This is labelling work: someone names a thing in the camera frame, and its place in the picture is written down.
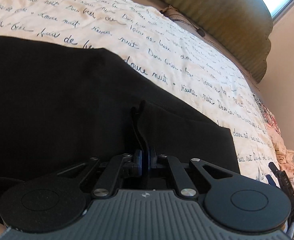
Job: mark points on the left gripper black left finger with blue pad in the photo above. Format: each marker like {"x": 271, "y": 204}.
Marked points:
{"x": 121, "y": 167}

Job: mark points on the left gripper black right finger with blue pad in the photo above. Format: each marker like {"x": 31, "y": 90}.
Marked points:
{"x": 166, "y": 172}

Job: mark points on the black pants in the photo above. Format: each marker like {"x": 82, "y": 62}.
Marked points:
{"x": 60, "y": 106}

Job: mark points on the crumpled pink floral cloth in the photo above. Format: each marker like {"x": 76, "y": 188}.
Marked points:
{"x": 284, "y": 155}

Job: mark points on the white bedsheet with script text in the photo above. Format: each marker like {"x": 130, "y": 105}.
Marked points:
{"x": 176, "y": 61}

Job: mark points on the small black charger on bed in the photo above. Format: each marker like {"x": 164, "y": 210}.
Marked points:
{"x": 201, "y": 32}

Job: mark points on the olive striped upholstered headboard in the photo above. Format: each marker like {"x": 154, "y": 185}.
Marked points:
{"x": 243, "y": 27}

